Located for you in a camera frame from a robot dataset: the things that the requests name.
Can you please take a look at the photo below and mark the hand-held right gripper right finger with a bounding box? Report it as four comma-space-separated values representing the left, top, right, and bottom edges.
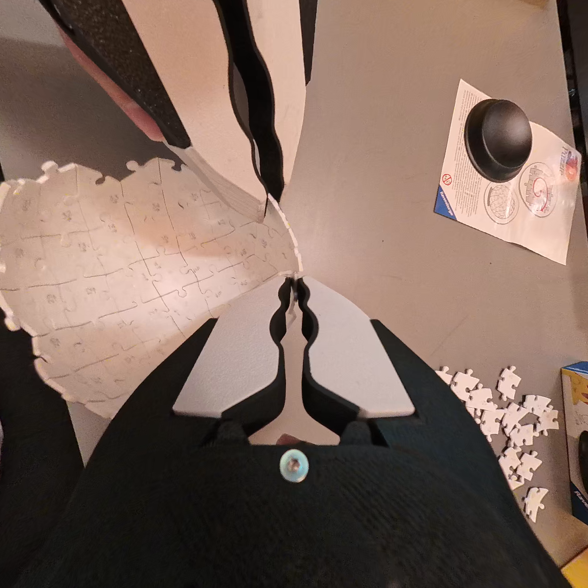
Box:
296, 276, 419, 435

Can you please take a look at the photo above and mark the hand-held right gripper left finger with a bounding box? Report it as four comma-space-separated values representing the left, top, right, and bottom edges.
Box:
173, 277, 296, 432

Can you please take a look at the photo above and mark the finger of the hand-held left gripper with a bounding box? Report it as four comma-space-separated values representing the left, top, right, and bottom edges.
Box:
232, 0, 319, 201
120, 0, 271, 224

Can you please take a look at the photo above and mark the partly built puzzle ball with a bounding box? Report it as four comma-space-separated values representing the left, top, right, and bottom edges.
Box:
0, 157, 307, 420

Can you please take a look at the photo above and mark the pile of white puzzle pieces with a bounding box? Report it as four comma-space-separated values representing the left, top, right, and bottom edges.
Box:
434, 365, 560, 523

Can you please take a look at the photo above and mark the blue and yellow puzzle box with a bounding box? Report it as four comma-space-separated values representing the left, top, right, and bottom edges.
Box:
560, 360, 588, 520

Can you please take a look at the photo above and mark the person's left hand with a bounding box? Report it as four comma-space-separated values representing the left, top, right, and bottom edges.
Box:
60, 23, 165, 141

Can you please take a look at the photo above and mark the black dome stand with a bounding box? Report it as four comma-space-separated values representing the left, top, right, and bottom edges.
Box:
464, 99, 533, 181

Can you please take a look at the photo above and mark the white instruction leaflet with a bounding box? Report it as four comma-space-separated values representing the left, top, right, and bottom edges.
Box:
433, 79, 583, 266

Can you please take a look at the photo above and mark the yellow plastic bin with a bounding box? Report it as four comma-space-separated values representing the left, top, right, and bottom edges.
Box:
560, 553, 588, 588

